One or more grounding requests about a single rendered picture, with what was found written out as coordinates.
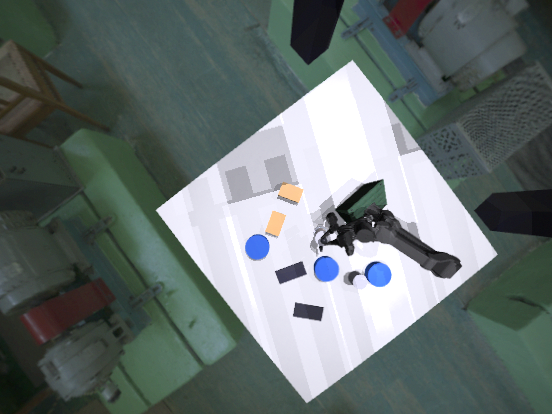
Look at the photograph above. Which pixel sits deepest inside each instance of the tan rectangular block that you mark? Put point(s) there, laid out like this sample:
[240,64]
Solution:
[275,223]
[290,192]

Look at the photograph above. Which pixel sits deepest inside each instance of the blue cylinder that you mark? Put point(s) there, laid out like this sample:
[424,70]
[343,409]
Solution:
[377,273]
[257,246]
[326,268]

